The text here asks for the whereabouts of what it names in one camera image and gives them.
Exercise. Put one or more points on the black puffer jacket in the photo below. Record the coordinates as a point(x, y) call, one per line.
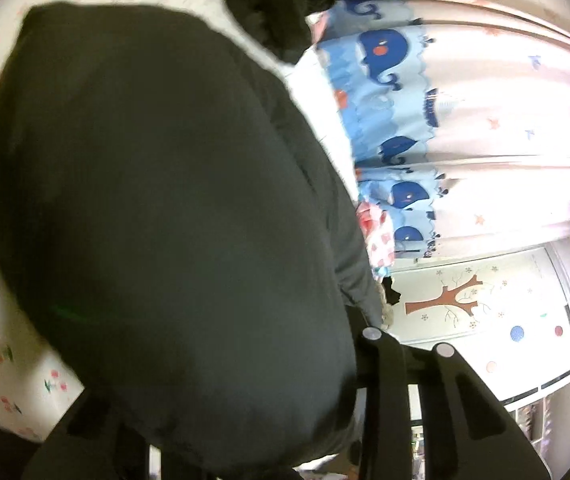
point(165, 210)

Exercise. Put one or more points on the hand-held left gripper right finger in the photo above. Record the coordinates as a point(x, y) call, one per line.
point(385, 385)

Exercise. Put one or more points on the white quilt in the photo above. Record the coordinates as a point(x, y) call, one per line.
point(322, 105)

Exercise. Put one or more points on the bed with floral sheet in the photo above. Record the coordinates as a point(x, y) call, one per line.
point(5, 360)

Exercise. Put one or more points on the whale print curtain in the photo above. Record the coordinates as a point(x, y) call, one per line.
point(490, 125)

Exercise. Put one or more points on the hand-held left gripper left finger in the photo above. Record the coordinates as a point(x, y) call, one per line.
point(90, 440)

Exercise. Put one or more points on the dark cloth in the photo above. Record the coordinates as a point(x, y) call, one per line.
point(391, 291)

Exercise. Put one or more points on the pink checked cloth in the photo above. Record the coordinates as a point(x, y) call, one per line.
point(379, 240)

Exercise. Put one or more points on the wardrobe with tree sticker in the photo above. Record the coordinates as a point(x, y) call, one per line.
point(490, 320)

